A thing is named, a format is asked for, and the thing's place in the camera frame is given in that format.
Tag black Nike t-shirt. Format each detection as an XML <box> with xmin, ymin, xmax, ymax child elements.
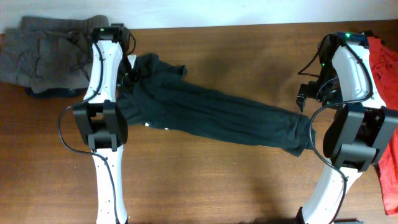
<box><xmin>116</xmin><ymin>54</ymin><xmax>315</xmax><ymax>156</ymax></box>

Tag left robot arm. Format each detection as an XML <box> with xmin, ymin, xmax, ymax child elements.
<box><xmin>73</xmin><ymin>24</ymin><xmax>136</xmax><ymax>223</ymax></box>

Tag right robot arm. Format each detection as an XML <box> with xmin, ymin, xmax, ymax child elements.
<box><xmin>295</xmin><ymin>32</ymin><xmax>397</xmax><ymax>224</ymax></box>

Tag folded dark navy garment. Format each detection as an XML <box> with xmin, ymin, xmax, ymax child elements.
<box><xmin>24</xmin><ymin>88</ymin><xmax>86</xmax><ymax>99</ymax></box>

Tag red mesh shirt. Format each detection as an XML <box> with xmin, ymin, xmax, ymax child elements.
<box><xmin>366</xmin><ymin>36</ymin><xmax>398</xmax><ymax>216</ymax></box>

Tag folded grey shorts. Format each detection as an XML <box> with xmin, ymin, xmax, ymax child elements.
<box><xmin>1</xmin><ymin>15</ymin><xmax>109</xmax><ymax>93</ymax></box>

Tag left black cable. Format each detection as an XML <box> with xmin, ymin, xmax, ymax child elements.
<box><xmin>57</xmin><ymin>29</ymin><xmax>137</xmax><ymax>224</ymax></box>

